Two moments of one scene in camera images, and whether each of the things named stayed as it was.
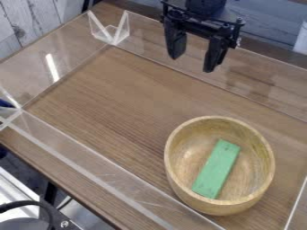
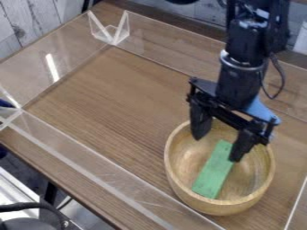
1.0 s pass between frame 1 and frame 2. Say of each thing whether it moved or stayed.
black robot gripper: moved
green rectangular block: stayed
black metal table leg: stayed
